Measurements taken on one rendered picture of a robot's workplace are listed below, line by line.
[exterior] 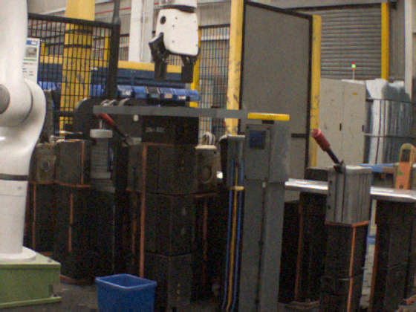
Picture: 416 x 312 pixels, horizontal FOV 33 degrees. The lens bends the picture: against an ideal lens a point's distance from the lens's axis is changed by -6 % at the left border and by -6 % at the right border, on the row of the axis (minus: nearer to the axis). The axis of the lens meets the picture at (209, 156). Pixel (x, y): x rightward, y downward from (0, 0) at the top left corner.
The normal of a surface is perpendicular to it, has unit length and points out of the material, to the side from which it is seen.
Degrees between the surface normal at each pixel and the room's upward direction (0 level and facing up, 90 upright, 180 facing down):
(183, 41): 89
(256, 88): 91
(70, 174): 90
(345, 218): 90
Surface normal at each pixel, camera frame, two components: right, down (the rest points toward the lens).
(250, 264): -0.64, 0.01
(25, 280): 0.69, 0.07
